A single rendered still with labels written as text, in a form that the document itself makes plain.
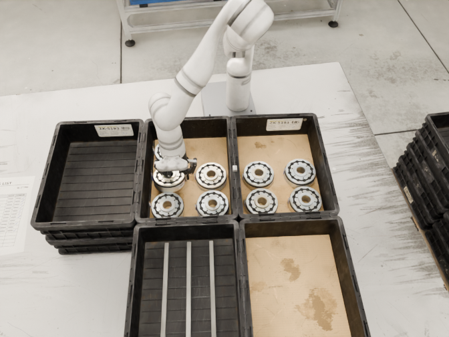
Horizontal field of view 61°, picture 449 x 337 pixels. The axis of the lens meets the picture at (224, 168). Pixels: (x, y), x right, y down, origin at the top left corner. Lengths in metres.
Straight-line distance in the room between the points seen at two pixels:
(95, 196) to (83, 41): 2.18
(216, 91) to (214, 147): 0.31
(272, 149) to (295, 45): 1.89
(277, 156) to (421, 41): 2.35
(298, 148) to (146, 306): 0.73
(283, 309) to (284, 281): 0.08
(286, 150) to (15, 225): 0.99
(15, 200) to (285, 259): 1.00
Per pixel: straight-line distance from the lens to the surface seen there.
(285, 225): 1.14
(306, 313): 1.14
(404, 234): 1.47
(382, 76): 3.08
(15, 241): 1.50
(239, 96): 1.45
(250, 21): 0.89
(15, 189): 1.62
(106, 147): 1.43
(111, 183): 1.33
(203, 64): 0.93
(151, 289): 1.15
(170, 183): 1.22
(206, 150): 1.36
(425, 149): 2.04
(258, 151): 1.36
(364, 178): 1.54
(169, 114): 0.96
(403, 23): 3.66
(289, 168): 1.29
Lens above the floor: 1.91
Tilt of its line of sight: 56 degrees down
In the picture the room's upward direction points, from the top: straight up
